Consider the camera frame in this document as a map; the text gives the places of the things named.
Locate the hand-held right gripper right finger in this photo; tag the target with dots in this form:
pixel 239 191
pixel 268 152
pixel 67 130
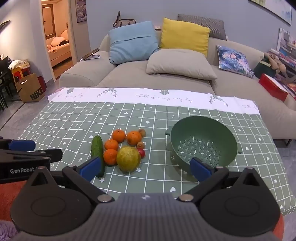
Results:
pixel 200 170

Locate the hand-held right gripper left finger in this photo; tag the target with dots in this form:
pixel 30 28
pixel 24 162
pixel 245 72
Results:
pixel 91 168

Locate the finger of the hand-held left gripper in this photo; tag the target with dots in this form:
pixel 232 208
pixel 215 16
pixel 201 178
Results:
pixel 22 145
pixel 46 154

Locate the orange tangerine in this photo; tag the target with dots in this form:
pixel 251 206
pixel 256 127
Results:
pixel 118 135
pixel 110 157
pixel 111 145
pixel 134 138

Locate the green cucumber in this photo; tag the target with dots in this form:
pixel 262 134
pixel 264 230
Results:
pixel 96 146

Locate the yellow green round fruit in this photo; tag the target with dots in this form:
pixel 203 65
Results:
pixel 128 158

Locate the green colander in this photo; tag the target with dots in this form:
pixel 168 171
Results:
pixel 196 129

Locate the small red fruit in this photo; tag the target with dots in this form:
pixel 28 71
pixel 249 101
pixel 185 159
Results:
pixel 142 153

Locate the orange cloth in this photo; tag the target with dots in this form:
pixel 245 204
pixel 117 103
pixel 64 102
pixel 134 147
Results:
pixel 11 199

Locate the green checked tablecloth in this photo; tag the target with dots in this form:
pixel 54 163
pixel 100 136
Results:
pixel 69 129

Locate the small brown kiwi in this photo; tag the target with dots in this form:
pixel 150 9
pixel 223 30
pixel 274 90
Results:
pixel 140 145
pixel 142 132

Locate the brown paper bag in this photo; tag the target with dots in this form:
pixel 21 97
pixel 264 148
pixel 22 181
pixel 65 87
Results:
pixel 30 89

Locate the purple fleece clothing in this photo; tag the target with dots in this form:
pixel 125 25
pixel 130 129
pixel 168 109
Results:
pixel 7 230

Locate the dark dining chair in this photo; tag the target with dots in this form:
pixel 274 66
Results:
pixel 5 81

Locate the red plastic stool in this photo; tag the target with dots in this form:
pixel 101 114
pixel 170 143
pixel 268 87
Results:
pixel 19 74

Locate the white plastic bag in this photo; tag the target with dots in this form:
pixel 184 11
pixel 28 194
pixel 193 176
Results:
pixel 15 63

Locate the beige sofa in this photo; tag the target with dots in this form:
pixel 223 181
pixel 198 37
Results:
pixel 129 76

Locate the bed with pillows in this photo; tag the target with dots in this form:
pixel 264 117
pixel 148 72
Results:
pixel 59 49

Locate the beige pillow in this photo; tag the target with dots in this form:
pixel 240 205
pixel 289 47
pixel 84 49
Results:
pixel 180 66

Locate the dark flat device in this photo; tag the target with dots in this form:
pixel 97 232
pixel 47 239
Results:
pixel 90 54

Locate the red box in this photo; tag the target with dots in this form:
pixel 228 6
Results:
pixel 272 88

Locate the blue printed pillow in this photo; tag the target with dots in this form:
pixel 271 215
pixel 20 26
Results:
pixel 234 60

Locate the dark green bag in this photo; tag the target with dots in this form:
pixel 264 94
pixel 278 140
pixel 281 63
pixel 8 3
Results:
pixel 262 68

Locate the pile of magazines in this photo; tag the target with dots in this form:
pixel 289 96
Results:
pixel 292 90

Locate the beige plush toy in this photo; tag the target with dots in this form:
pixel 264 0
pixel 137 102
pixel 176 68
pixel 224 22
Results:
pixel 276 63

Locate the yellow pillow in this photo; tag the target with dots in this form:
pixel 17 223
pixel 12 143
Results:
pixel 185 34

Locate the grey pillow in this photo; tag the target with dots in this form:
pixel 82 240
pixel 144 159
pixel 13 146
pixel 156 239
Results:
pixel 208 24

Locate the stack of books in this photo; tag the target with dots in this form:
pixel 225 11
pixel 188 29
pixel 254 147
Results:
pixel 288 48

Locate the grey handbag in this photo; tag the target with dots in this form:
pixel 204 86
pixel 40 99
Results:
pixel 124 22

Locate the wide framed wall picture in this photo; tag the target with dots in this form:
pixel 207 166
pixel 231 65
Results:
pixel 272 9

